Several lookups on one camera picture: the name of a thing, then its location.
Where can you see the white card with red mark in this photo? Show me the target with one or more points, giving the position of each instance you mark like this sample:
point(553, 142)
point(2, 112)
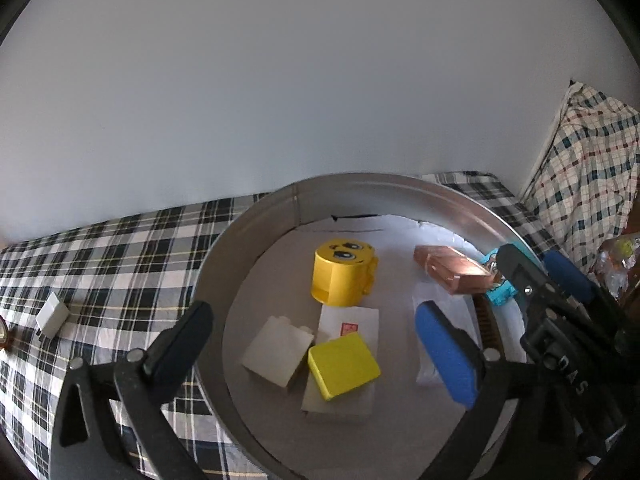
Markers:
point(350, 320)

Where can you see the white box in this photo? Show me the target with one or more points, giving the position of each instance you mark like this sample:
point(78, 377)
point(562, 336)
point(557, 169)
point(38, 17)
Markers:
point(345, 405)

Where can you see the brown round object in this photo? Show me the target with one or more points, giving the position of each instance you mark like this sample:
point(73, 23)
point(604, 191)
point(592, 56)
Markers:
point(3, 334)

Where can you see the round metal pan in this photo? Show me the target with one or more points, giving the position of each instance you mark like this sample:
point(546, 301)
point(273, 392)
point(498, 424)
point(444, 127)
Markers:
point(260, 230)

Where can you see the copper brown block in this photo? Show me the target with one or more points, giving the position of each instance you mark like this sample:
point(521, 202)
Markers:
point(452, 270)

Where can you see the white power adapter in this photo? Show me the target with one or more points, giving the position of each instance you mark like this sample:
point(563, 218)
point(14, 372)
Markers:
point(52, 315)

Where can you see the brown comb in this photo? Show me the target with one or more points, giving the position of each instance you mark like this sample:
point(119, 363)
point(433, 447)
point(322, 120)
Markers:
point(490, 325)

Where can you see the plaid pillow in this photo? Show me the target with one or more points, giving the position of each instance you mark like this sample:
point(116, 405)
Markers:
point(595, 160)

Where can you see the teal toy block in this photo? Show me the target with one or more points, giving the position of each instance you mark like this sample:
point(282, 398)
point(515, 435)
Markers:
point(500, 292)

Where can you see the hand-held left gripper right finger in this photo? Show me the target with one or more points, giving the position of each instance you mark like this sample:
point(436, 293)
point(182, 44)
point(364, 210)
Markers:
point(445, 350)

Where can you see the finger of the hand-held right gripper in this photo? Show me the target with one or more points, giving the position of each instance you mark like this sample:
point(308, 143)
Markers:
point(522, 280)
point(567, 275)

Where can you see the yellow smiley face block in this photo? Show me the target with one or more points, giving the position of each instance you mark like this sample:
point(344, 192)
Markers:
point(340, 280)

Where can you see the white plastic packet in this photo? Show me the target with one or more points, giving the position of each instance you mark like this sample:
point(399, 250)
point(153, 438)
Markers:
point(432, 295)

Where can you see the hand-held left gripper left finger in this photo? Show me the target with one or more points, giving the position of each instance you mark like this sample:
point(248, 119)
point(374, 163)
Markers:
point(182, 337)

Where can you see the clear plastic wrapper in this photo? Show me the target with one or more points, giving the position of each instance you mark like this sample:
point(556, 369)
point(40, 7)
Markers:
point(617, 260)

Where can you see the white toy block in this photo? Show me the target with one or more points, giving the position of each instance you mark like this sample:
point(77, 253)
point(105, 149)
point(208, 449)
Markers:
point(277, 352)

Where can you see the yellow square toy block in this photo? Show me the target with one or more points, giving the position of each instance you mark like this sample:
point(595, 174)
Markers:
point(342, 365)

